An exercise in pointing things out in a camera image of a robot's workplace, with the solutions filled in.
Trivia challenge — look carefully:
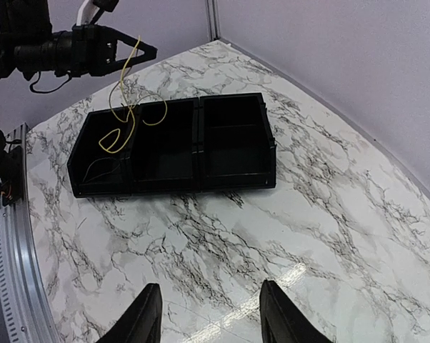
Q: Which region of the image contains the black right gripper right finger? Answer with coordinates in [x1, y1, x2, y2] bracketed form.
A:
[259, 280, 331, 343]

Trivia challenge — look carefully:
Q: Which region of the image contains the thin black cable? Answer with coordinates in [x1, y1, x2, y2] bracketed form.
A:
[83, 156, 125, 185]

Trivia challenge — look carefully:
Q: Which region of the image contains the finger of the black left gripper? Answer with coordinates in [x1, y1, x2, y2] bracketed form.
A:
[104, 49, 157, 75]
[113, 29, 157, 54]

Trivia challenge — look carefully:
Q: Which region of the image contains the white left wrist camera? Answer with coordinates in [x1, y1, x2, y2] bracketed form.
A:
[76, 0, 119, 26]

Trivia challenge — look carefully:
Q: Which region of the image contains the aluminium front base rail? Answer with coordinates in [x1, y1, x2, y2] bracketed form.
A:
[0, 123, 59, 342]

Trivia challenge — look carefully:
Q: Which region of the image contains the black three-compartment plastic bin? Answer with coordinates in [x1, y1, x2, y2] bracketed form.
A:
[67, 93, 276, 198]

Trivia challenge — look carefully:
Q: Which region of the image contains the yellow cable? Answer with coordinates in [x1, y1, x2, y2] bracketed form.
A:
[98, 34, 169, 155]

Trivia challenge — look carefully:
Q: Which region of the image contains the left aluminium corner post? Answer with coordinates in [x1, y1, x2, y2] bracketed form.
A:
[205, 0, 221, 41]

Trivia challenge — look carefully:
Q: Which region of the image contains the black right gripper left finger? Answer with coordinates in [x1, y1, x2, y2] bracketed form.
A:
[96, 283, 163, 343]

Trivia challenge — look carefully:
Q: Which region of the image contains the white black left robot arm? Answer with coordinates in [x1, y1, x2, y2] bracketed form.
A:
[0, 1, 157, 80]

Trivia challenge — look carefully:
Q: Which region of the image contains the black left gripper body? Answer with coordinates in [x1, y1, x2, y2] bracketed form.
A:
[14, 24, 117, 77]

